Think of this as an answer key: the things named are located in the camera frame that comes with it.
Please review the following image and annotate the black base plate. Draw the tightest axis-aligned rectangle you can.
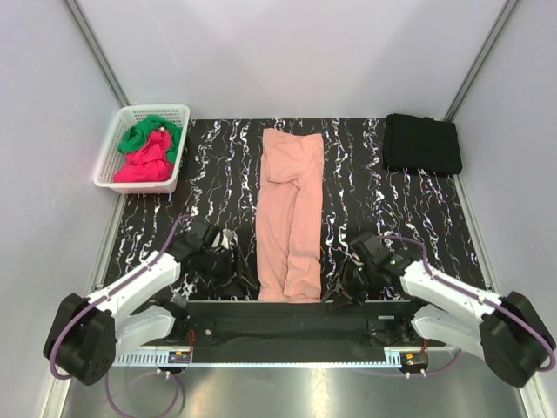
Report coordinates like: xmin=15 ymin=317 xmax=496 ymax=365
xmin=154 ymin=301 xmax=424 ymax=365

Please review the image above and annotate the black folded t-shirt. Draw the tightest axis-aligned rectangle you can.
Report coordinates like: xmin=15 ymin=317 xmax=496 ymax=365
xmin=382 ymin=113 xmax=463 ymax=176

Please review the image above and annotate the pink printed t-shirt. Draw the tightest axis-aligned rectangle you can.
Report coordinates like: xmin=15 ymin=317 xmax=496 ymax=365
xmin=256 ymin=128 xmax=325 ymax=303

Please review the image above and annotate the purple cable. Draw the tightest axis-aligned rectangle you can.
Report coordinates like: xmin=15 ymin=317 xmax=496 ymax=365
xmin=378 ymin=234 xmax=557 ymax=379
xmin=48 ymin=215 xmax=195 ymax=415

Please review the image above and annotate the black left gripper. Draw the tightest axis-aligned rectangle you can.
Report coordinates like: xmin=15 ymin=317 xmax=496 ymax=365
xmin=198 ymin=246 xmax=257 ymax=298

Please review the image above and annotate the small electronics module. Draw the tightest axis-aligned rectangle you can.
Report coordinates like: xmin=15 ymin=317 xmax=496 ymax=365
xmin=400 ymin=351 xmax=429 ymax=374
xmin=168 ymin=350 xmax=191 ymax=363

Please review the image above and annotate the white plastic basket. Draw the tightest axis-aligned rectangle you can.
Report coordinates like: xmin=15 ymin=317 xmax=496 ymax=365
xmin=93 ymin=104 xmax=191 ymax=194

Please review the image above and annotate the left small electronics module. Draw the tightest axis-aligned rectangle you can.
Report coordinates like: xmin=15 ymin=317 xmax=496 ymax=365
xmin=168 ymin=350 xmax=191 ymax=363

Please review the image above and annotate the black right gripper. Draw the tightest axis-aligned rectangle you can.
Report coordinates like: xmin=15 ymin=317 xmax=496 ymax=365
xmin=320 ymin=259 xmax=379 ymax=310

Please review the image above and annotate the red crumpled t-shirt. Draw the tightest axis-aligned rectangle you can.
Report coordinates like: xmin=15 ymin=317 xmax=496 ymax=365
xmin=113 ymin=131 xmax=174 ymax=183

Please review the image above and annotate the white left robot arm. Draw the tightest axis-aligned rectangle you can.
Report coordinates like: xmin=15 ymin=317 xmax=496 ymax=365
xmin=43 ymin=220 xmax=259 ymax=386

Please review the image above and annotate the right small electronics module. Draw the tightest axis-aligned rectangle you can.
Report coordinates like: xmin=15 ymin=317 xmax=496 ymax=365
xmin=400 ymin=351 xmax=429 ymax=374

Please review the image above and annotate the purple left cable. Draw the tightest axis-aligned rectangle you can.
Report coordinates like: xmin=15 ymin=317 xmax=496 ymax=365
xmin=48 ymin=215 xmax=195 ymax=415

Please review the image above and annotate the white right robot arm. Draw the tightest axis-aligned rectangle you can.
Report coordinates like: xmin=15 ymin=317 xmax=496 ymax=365
xmin=322 ymin=233 xmax=556 ymax=388

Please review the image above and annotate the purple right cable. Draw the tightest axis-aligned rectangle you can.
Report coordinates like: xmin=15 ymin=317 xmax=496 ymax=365
xmin=378 ymin=234 xmax=557 ymax=379

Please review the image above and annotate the green crumpled t-shirt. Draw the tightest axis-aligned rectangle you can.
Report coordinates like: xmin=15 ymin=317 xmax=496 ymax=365
xmin=117 ymin=115 xmax=182 ymax=164

